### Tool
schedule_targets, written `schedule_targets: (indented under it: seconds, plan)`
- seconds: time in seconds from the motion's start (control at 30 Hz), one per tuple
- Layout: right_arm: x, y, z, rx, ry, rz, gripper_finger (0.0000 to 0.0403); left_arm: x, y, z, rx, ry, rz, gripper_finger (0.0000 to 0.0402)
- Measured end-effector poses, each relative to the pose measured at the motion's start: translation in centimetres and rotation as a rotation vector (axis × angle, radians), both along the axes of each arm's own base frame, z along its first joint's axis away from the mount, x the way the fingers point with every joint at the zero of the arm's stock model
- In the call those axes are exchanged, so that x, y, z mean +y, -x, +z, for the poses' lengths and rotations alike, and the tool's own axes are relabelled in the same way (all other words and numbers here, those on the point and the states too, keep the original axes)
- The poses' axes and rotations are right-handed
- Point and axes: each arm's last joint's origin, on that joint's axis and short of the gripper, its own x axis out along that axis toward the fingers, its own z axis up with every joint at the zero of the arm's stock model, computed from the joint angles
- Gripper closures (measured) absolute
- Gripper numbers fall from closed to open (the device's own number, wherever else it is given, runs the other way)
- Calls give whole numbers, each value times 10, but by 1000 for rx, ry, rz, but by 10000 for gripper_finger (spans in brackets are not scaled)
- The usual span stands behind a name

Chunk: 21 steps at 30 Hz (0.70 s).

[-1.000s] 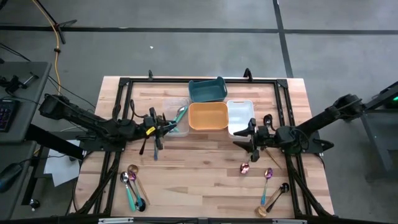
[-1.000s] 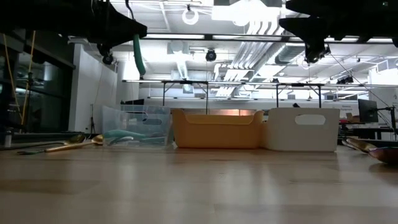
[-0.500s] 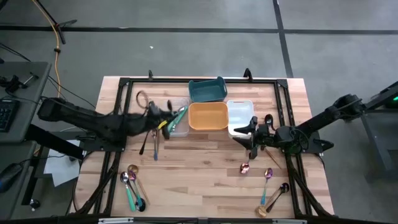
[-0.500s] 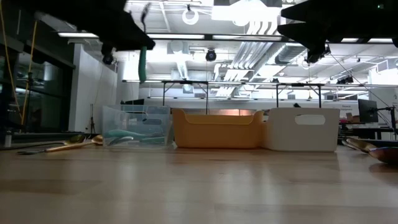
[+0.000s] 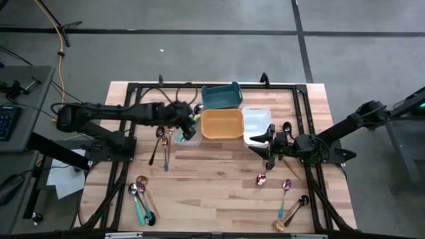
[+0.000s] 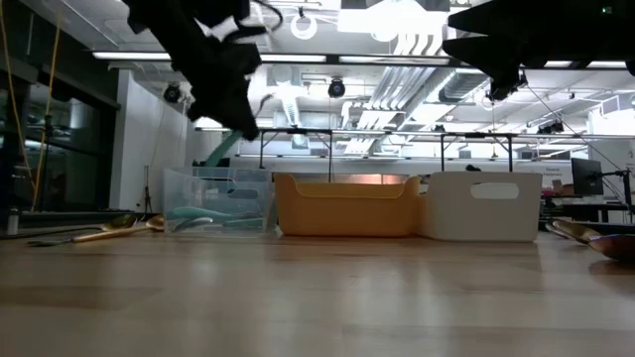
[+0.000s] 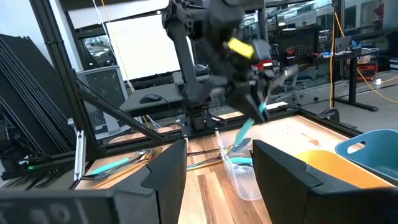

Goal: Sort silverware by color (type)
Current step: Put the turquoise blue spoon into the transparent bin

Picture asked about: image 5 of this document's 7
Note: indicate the teal plastic bin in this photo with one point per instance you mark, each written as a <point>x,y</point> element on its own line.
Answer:
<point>220,98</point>

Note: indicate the grey side desk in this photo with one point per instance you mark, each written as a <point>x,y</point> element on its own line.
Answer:
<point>16,215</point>
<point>33,109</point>

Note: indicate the orange plastic bin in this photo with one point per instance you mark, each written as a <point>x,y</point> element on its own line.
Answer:
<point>222,124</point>

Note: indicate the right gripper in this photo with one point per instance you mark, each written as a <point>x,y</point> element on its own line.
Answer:
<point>284,144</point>

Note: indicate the iridescent rainbow spoon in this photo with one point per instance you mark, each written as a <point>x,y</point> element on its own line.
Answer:
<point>261,180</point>
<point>286,184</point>
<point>141,188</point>

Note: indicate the black tripod stand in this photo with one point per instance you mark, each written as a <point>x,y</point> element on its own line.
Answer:
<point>71,24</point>

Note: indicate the black spoon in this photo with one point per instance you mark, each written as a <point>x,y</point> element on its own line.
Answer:
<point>160,131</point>
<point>303,200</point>
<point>151,219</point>

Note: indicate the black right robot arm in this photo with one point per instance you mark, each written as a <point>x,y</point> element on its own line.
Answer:
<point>335,129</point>

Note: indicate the black equipment cart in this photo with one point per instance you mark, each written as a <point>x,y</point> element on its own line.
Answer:
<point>403,109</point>

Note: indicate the black desk clamp tool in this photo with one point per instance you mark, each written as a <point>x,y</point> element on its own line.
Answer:
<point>15,89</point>

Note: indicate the black computer mouse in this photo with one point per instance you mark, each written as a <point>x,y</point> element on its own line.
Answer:
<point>10,187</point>

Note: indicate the black round caster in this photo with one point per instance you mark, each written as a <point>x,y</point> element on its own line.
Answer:
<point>36,217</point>

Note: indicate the yellow tape tag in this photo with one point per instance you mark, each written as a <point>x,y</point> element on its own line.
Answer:
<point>197,117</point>

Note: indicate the black aluminium rig frame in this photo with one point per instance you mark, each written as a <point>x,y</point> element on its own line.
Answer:
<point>275,86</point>

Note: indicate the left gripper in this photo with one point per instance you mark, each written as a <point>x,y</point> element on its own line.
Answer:
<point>179,114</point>

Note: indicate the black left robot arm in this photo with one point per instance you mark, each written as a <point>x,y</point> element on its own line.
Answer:
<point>109,111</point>

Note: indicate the silver bracket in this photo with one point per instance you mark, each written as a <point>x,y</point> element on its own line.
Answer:
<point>308,236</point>
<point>123,235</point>

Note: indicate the black support beam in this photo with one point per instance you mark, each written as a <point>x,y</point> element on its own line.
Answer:
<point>53,151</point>

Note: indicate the white paper sheets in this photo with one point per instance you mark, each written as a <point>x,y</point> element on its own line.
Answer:
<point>66,182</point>

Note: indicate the black backlit keyboard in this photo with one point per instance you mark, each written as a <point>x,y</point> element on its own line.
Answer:
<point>8,123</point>

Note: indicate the white plastic bin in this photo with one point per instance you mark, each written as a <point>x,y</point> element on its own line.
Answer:
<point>255,123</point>

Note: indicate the gold spoon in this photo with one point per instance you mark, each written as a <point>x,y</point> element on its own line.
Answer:
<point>164,142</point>
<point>169,131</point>
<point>290,168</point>
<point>142,180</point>
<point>279,226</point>

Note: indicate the black clamp bracket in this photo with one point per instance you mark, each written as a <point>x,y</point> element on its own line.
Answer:
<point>160,80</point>
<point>264,79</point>

